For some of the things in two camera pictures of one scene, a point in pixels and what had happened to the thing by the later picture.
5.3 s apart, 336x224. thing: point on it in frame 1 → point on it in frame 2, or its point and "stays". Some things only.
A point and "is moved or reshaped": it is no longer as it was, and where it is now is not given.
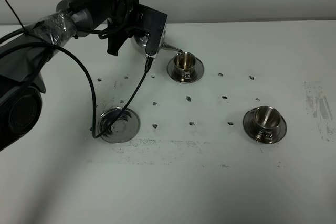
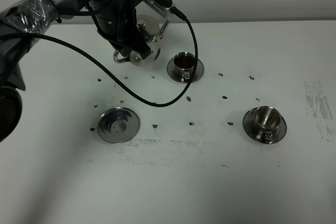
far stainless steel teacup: x=184 y=63 stays
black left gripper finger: x=116 y=40 → x=138 y=45
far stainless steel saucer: x=197 y=72 stays
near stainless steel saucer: x=249 y=125 stays
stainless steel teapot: x=139 y=42 is moved or reshaped
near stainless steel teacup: x=268 y=121 stays
